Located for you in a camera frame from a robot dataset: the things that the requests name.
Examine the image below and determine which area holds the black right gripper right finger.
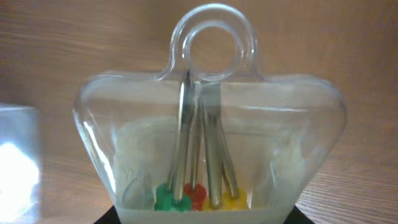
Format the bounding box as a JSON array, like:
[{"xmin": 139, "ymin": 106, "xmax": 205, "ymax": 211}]
[{"xmin": 284, "ymin": 206, "xmax": 315, "ymax": 224}]

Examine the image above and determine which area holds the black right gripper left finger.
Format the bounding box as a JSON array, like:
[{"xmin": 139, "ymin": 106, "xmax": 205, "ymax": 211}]
[{"xmin": 93, "ymin": 206, "xmax": 121, "ymax": 224}]

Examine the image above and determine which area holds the clear plastic storage container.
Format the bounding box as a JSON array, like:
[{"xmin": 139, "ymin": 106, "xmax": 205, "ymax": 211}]
[{"xmin": 1, "ymin": 103, "xmax": 42, "ymax": 223}]

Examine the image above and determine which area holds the clear case of screwdrivers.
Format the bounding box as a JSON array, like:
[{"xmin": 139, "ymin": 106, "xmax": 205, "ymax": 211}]
[{"xmin": 73, "ymin": 3, "xmax": 347, "ymax": 223}]

